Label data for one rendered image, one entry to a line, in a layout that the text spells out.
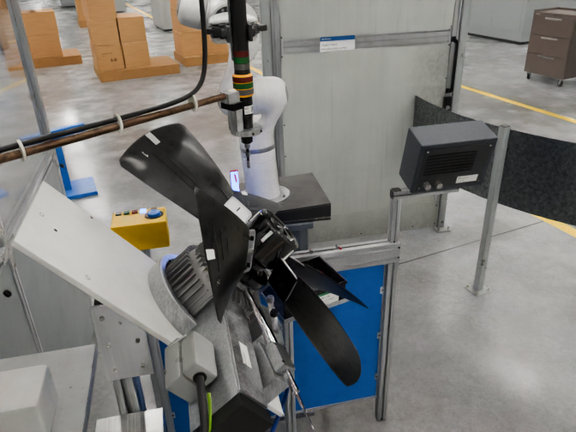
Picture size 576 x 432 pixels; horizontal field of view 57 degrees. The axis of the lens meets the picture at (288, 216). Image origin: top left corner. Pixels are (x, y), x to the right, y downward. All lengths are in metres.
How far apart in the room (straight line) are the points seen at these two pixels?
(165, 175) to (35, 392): 0.53
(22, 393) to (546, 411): 2.04
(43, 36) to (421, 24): 7.90
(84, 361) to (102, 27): 7.36
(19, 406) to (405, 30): 2.67
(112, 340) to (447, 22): 2.66
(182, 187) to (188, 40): 8.14
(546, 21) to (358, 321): 6.39
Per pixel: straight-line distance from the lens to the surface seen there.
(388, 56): 3.20
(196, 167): 1.19
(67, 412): 1.37
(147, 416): 1.33
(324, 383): 2.17
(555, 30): 7.86
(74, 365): 1.48
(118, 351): 1.21
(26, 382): 1.31
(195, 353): 0.96
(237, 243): 0.99
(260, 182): 1.82
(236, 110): 1.12
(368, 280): 1.92
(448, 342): 2.81
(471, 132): 1.78
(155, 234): 1.61
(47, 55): 10.29
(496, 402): 2.58
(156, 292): 1.16
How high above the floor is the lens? 1.79
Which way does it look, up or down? 28 degrees down
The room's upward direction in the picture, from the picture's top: 2 degrees counter-clockwise
